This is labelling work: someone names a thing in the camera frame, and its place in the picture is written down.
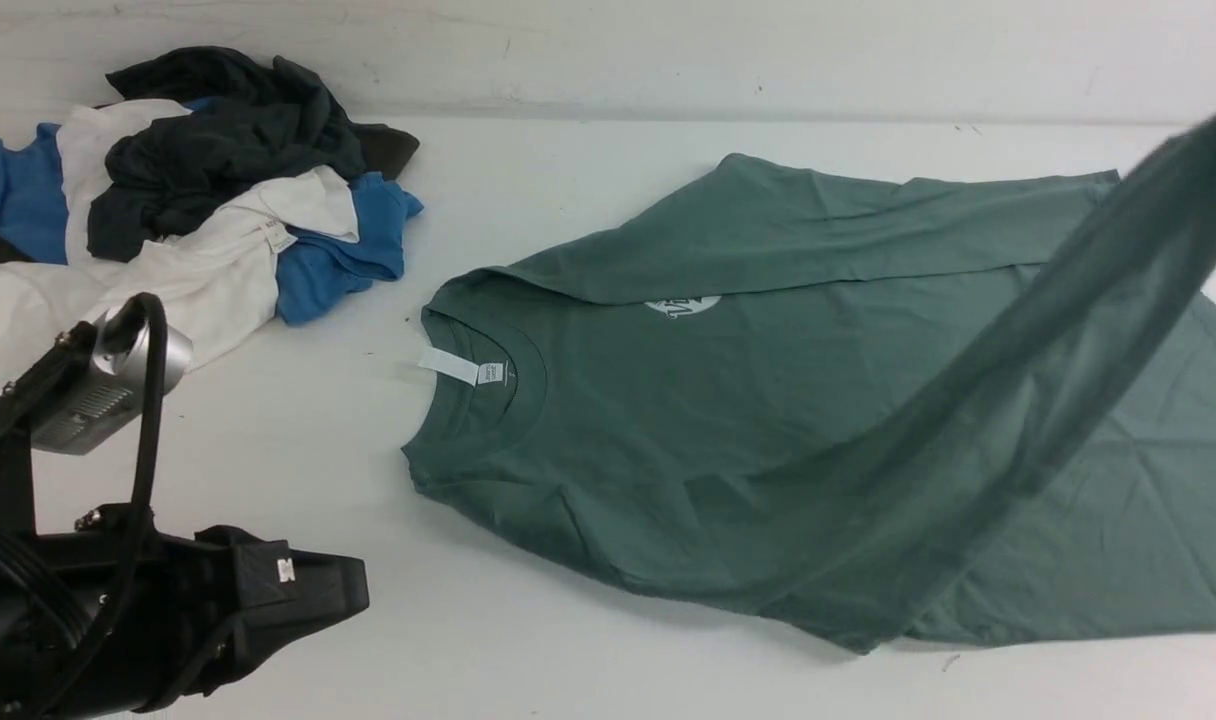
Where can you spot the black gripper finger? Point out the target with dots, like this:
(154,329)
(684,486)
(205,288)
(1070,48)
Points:
(318,590)

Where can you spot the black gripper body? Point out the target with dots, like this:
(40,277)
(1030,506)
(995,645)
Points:
(146,624)

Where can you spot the green long-sleeved shirt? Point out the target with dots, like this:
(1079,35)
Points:
(967,413)

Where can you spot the white shirt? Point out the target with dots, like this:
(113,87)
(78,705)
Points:
(218,283)

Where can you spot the blue shirt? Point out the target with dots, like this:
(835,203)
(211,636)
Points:
(338,260)

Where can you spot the dark grey shirt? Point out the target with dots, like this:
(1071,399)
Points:
(193,129)

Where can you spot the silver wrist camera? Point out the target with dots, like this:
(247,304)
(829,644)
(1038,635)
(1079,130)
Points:
(93,383)

